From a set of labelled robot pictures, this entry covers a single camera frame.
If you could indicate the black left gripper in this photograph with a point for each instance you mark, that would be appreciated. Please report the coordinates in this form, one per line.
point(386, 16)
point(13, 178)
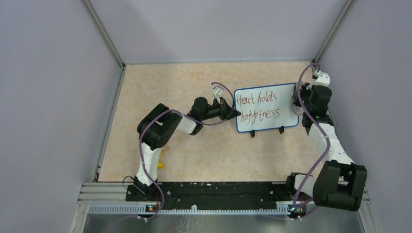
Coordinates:
point(224, 109)

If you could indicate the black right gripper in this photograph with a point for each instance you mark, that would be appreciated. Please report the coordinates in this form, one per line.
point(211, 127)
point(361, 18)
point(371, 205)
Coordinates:
point(304, 90)

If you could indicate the grey oval whiteboard eraser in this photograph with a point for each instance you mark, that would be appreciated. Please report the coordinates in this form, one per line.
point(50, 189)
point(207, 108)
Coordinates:
point(296, 107)

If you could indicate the blue-framed small whiteboard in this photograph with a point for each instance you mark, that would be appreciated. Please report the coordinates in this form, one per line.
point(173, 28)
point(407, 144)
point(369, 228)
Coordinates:
point(265, 108)

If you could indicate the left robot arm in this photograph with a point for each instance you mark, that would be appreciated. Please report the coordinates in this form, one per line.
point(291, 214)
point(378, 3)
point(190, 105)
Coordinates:
point(157, 128)

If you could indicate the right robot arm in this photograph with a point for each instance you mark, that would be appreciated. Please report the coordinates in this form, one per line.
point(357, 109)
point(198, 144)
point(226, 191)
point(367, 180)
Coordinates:
point(334, 181)

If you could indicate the black whiteboard foot clip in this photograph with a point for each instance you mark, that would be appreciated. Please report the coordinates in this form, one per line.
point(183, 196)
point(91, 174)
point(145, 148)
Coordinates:
point(252, 133)

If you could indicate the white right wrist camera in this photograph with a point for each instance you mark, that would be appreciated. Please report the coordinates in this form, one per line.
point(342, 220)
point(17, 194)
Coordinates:
point(322, 79)

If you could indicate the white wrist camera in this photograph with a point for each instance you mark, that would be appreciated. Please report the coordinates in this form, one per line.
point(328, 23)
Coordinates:
point(322, 79)
point(217, 90)

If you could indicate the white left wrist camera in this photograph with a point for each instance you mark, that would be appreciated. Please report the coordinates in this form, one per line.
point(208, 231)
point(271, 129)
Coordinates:
point(217, 90)

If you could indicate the aluminium corner post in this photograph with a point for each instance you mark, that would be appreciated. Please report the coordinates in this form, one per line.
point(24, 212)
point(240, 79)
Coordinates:
point(103, 32)
point(333, 30)

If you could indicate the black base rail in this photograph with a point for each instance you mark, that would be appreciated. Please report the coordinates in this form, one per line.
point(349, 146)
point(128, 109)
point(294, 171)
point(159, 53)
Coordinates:
point(213, 196)

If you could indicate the left aluminium corner post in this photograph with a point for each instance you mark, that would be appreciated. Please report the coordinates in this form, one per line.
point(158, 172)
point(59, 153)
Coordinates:
point(103, 32)

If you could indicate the white slotted cable duct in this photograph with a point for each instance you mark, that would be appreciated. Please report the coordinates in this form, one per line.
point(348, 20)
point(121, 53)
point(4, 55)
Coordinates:
point(143, 209)

